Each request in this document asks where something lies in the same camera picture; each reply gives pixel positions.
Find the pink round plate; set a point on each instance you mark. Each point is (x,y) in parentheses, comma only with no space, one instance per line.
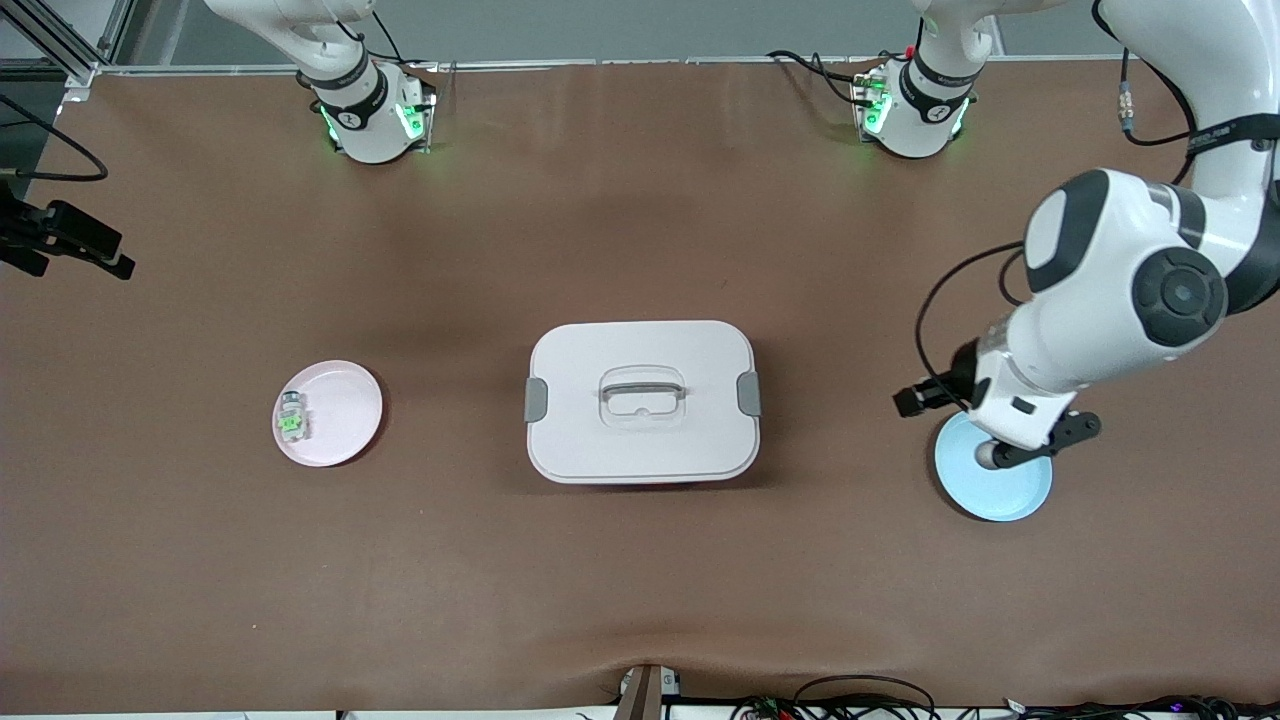
(345,415)

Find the brown camera mount bracket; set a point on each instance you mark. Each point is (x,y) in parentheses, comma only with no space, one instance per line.
(645,695)

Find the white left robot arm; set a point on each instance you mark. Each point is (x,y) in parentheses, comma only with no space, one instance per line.
(1110,260)

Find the green and white switch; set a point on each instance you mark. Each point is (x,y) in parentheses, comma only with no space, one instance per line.
(292,420)

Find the brown table cover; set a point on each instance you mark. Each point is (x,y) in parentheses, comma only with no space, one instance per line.
(640,580)

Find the light blue round plate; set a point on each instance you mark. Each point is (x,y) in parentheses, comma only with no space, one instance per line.
(1000,497)

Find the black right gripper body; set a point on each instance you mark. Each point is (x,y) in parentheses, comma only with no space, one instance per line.
(22,232)

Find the aluminium frame post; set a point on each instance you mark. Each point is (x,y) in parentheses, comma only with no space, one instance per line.
(80,72)

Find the silver table edge rail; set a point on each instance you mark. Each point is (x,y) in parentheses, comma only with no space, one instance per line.
(600,63)

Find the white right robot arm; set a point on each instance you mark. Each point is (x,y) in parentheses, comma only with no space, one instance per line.
(365,120)

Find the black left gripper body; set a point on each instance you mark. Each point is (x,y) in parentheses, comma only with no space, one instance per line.
(962,374)

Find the white lidded storage box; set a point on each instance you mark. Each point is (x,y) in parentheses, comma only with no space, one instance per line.
(640,440)

